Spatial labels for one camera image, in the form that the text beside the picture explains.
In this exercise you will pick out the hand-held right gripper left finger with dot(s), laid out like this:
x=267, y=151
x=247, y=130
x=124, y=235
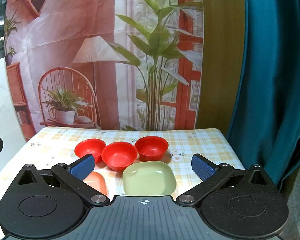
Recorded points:
x=83, y=167

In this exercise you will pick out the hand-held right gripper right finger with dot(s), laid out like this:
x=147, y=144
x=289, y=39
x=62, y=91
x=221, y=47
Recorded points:
x=202, y=167

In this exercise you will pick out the red bowl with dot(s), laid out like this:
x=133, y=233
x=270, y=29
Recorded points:
x=151, y=147
x=90, y=147
x=118, y=156

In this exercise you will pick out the orange plate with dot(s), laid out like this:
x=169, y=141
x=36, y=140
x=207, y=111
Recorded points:
x=99, y=182

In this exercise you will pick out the green square plate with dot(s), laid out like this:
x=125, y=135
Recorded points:
x=147, y=177

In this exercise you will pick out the checked floral tablecloth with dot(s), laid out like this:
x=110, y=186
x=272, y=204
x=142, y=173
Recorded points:
x=52, y=142

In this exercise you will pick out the teal curtain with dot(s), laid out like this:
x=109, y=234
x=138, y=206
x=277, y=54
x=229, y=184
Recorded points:
x=272, y=80

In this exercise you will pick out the printed backdrop cloth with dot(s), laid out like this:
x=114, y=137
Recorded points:
x=102, y=17

